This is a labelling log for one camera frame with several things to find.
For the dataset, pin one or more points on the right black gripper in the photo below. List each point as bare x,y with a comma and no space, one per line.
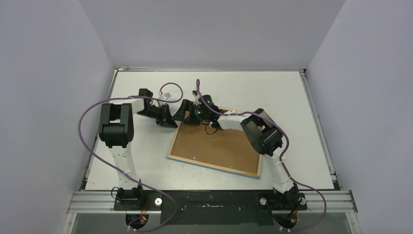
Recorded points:
189,112

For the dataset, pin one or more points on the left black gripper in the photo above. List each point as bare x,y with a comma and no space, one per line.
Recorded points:
165,119

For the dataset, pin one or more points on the blue wooden picture frame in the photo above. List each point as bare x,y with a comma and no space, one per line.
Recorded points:
174,155

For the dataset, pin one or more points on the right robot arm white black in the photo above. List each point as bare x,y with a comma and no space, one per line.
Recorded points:
261,132

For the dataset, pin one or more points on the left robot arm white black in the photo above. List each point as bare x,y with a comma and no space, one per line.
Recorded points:
116,130

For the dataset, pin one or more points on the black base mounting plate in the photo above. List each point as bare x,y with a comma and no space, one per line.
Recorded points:
216,207

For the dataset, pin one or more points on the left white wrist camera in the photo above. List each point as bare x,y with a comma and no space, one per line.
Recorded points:
164,96

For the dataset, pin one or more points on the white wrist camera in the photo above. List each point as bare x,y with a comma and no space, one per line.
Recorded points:
195,95
164,96

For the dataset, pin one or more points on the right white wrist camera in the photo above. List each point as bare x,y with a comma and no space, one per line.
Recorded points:
195,95

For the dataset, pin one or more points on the aluminium rail front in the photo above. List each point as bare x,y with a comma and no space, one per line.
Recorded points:
101,202

